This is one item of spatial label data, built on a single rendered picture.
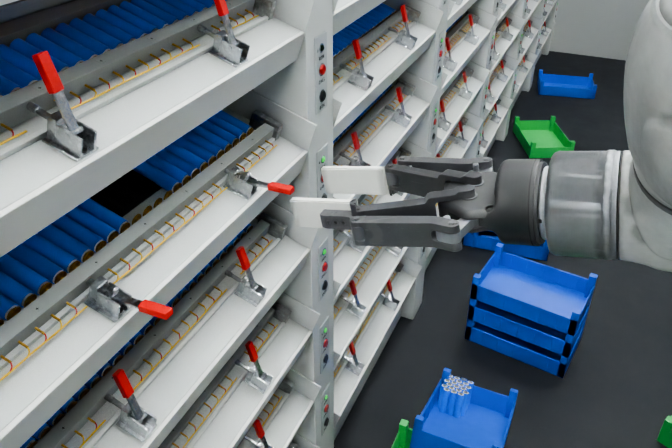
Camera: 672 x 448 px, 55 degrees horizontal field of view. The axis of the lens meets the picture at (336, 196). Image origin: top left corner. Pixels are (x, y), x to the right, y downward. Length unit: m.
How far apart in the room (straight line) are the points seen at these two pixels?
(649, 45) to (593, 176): 0.18
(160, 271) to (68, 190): 0.20
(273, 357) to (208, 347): 0.26
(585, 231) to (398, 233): 0.15
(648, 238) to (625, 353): 1.63
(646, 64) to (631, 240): 0.19
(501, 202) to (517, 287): 1.47
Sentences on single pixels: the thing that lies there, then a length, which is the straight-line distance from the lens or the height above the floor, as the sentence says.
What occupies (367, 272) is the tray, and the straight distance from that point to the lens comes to 1.64.
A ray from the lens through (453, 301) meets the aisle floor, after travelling 2.17.
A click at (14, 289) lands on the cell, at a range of 0.72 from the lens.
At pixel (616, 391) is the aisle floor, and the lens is 2.02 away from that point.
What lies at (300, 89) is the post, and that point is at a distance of 0.98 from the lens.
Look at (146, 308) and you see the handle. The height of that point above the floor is 0.95.
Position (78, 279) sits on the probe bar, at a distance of 0.72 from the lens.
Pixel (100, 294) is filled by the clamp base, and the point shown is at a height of 0.96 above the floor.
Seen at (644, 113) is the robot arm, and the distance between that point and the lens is 0.40.
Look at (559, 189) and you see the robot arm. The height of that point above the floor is 1.13.
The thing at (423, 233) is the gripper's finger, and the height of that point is 1.08.
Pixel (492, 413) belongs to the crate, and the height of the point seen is 0.01.
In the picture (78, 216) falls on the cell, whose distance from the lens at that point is 0.80.
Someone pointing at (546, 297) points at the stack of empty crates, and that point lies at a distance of 2.00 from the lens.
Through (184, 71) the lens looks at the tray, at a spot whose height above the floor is 1.13.
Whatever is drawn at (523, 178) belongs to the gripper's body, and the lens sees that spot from 0.55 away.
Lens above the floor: 1.39
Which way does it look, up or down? 31 degrees down
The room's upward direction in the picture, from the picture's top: straight up
